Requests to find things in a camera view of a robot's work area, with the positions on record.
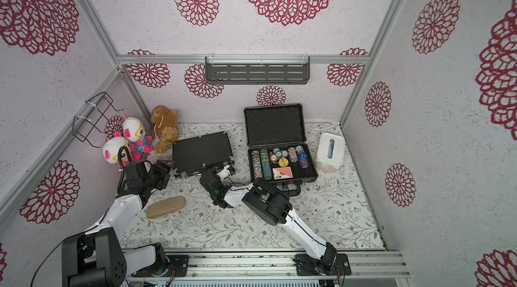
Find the brown teddy bear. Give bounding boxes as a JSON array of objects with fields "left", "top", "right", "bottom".
[{"left": 151, "top": 105, "right": 180, "bottom": 154}]

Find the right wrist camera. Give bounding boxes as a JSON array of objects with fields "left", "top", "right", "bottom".
[{"left": 217, "top": 164, "right": 236, "bottom": 180}]

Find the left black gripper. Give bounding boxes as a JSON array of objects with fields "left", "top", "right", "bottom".
[{"left": 143, "top": 160, "right": 173, "bottom": 191}]

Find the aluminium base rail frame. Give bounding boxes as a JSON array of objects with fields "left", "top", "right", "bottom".
[{"left": 72, "top": 249, "right": 411, "bottom": 282}]

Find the pink white plush doll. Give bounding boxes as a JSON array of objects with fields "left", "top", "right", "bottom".
[
  {"left": 102, "top": 136, "right": 141, "bottom": 167},
  {"left": 122, "top": 116, "right": 153, "bottom": 153}
]

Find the tan wooden oval piece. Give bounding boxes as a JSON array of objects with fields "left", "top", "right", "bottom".
[{"left": 145, "top": 196, "right": 187, "bottom": 219}]

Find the white tissue box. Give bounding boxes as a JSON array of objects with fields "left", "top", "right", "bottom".
[{"left": 315, "top": 133, "right": 345, "bottom": 173}]

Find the grey hard poker case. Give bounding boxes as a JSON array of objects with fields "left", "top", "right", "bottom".
[{"left": 244, "top": 103, "right": 318, "bottom": 196}]

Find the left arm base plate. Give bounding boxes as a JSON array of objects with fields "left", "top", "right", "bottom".
[{"left": 131, "top": 254, "right": 190, "bottom": 278}]

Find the upper pink white plush doll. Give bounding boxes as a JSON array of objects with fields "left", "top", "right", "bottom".
[{"left": 122, "top": 116, "right": 153, "bottom": 153}]

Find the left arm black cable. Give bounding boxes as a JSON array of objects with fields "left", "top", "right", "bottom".
[{"left": 30, "top": 145, "right": 132, "bottom": 287}]

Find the lower pink white plush doll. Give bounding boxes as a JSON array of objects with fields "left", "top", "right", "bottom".
[{"left": 102, "top": 136, "right": 141, "bottom": 167}]

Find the black poker case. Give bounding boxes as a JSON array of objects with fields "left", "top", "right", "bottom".
[{"left": 172, "top": 132, "right": 235, "bottom": 178}]

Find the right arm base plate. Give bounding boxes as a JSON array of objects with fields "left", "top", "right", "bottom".
[{"left": 294, "top": 253, "right": 352, "bottom": 276}]

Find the grey metal wall shelf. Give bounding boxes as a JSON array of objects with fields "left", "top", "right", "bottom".
[{"left": 205, "top": 56, "right": 310, "bottom": 85}]

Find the playing card deck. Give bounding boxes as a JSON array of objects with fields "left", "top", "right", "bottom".
[{"left": 272, "top": 167, "right": 294, "bottom": 180}]

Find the black wire wall basket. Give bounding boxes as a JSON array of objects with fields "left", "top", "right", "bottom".
[{"left": 71, "top": 91, "right": 123, "bottom": 148}]

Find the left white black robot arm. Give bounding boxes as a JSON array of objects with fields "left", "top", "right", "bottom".
[{"left": 61, "top": 160, "right": 173, "bottom": 286}]

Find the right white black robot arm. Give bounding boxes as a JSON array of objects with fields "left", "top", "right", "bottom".
[{"left": 199, "top": 165, "right": 345, "bottom": 275}]

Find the poker chips row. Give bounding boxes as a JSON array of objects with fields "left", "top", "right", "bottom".
[{"left": 250, "top": 145, "right": 317, "bottom": 181}]

